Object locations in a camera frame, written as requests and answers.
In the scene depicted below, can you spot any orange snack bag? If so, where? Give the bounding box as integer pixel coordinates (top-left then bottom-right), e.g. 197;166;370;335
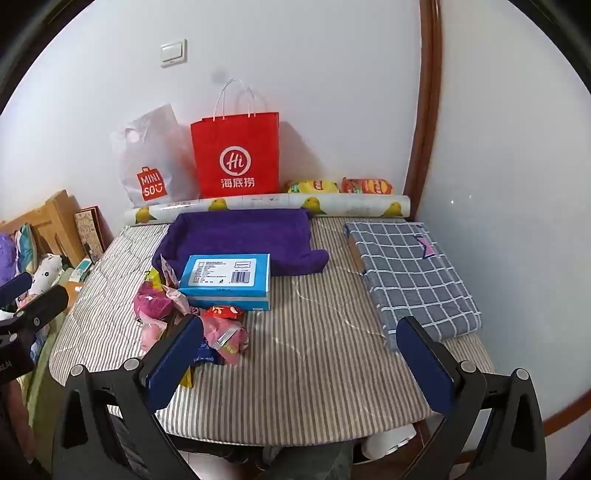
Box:
341;178;394;195

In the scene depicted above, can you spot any white spotted plush toy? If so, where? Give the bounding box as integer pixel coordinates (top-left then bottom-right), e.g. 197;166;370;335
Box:
28;254;66;297

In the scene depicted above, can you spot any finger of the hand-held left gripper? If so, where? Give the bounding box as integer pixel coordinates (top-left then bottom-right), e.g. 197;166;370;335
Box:
0;271;33;309
16;285;69;331

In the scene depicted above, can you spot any grey plaid folded cloth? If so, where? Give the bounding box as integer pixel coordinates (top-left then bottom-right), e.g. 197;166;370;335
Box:
344;220;482;354

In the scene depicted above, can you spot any patterned picture frame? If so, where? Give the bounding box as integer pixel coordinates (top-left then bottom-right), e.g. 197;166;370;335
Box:
75;206;114;265

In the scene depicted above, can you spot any wooden nightstand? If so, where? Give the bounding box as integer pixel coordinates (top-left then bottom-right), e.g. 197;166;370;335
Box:
60;277;89;319

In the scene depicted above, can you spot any lemon print roll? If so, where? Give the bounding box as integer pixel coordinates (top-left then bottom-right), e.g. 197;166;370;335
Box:
124;194;411;225

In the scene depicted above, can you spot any brown wooden trim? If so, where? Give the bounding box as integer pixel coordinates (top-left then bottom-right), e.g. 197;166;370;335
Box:
404;0;445;223

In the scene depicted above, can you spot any white light switch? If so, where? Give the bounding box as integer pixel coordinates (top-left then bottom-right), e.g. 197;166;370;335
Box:
160;39;188;68

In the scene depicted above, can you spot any red snack packet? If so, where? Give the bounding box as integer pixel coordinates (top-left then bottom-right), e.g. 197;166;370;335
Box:
205;305;245;320

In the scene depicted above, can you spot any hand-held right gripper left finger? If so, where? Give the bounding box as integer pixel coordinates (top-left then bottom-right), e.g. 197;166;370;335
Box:
52;314;206;480

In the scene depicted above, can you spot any white plastic shopping bag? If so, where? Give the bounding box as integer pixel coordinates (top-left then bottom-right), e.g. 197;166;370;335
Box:
109;103;199;208

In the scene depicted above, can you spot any red paper bag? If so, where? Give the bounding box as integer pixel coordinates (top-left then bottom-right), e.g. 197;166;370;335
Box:
190;78;281;197

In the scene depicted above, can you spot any striped quilt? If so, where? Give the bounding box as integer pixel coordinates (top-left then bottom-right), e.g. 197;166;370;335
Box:
48;215;497;450

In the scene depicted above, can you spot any small pink candy packet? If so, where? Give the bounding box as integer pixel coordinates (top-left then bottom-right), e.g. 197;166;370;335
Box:
140;318;168;352
159;254;190;315

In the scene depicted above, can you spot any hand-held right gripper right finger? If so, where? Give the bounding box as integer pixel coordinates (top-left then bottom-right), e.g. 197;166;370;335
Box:
396;316;548;480

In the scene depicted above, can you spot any wooden headboard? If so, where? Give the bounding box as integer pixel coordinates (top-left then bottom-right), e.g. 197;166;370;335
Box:
0;190;89;278

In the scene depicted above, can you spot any blue cardboard box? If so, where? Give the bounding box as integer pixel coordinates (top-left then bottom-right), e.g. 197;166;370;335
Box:
178;252;271;312

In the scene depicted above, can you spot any person's pants leg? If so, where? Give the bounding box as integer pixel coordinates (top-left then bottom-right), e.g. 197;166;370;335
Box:
259;445;356;480

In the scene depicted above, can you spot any purple towel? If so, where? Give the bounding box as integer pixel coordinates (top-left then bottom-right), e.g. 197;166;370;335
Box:
152;209;329;278

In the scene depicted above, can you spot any long pink white packet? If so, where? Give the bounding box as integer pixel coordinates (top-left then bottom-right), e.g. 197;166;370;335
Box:
202;318;250;366

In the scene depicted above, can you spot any person's left forearm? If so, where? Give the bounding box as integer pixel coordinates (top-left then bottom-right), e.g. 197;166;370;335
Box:
0;376;35;467

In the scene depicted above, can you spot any large pink yellow snack bag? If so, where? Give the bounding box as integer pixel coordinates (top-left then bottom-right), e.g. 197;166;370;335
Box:
133;270;172;320

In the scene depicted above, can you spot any brown wooden baseboard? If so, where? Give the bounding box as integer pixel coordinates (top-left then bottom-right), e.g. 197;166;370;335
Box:
540;382;591;444

